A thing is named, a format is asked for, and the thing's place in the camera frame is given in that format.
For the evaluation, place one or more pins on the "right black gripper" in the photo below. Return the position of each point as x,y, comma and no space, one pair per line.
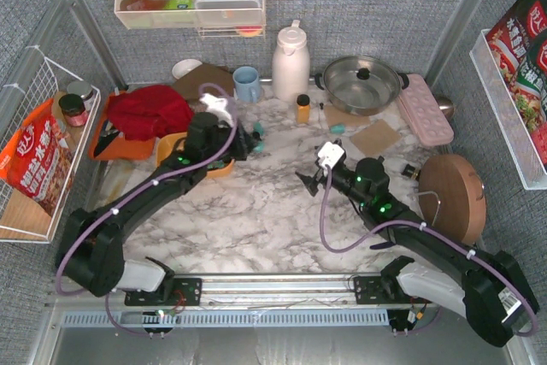
316,179

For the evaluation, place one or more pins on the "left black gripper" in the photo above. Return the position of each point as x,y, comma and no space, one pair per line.
244,145

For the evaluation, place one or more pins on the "teal coffee capsule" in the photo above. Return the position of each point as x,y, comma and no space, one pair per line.
259,148
258,128
337,129

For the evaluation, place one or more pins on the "orange plastic storage basket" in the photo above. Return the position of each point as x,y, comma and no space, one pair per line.
176,141

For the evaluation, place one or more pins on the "red cloth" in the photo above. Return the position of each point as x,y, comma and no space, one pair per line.
149,112

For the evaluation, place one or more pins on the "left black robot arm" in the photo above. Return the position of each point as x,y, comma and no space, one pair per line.
91,250

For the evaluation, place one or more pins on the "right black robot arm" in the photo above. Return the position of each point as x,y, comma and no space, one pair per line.
490,291

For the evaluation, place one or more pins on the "brown cork coaster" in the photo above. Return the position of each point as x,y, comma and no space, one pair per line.
337,117
375,139

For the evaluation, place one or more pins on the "light blue mug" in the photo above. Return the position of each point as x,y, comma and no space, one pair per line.
247,84

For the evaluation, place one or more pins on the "small orange juice bottle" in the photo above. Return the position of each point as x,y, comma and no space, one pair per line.
303,109

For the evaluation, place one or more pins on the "stainless steel pot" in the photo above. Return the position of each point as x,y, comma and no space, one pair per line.
361,85

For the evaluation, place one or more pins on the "white thermos jug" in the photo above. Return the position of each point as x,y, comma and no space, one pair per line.
291,63

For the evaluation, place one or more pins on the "white small bowl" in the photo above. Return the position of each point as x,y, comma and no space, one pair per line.
183,67

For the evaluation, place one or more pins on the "pink egg tray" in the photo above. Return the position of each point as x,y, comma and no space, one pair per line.
421,112

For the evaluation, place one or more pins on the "round wooden board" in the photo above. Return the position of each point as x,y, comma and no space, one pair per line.
452,198

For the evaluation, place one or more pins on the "orange plastic tray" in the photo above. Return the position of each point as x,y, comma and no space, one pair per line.
120,147

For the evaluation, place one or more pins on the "black kitchen knife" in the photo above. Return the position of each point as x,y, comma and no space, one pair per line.
104,141

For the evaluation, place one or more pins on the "clear plastic food containers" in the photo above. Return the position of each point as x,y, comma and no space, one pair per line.
226,13

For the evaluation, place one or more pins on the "silver lid jar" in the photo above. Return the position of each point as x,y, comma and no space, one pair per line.
81,88

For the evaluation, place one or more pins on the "dark lid glass jar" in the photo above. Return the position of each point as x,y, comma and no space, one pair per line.
73,109

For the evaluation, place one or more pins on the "red snack bag left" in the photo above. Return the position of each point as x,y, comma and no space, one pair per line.
34,162

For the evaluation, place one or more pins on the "red seasoning bag right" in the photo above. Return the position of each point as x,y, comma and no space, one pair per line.
509,41

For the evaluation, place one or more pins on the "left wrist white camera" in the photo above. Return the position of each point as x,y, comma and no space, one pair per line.
218,106

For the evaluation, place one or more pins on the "white wire basket right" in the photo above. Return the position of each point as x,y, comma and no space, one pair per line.
525,158

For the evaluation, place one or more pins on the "white wire rack left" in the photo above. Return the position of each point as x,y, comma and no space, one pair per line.
23,220

